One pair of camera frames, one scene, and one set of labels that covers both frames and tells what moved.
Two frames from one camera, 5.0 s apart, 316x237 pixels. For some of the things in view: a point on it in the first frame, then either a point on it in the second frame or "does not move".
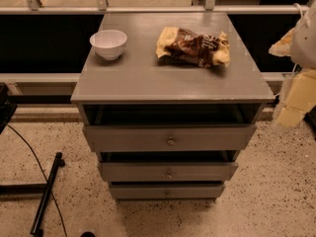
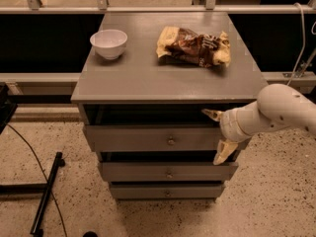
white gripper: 304,41 → 229,125
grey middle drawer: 167,171 does not move
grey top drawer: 162,137 does not move
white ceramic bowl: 110,43 does not move
